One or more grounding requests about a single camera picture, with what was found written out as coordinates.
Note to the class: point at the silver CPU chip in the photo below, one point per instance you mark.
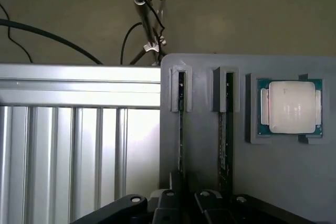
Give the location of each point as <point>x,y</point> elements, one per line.
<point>291,106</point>

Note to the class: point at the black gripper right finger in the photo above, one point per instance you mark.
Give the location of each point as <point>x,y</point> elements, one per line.
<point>207,208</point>

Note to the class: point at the metal tripod stand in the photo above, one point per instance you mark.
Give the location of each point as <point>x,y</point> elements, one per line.
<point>140,6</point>

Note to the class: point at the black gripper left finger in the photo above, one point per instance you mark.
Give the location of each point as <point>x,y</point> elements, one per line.
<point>168,208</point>

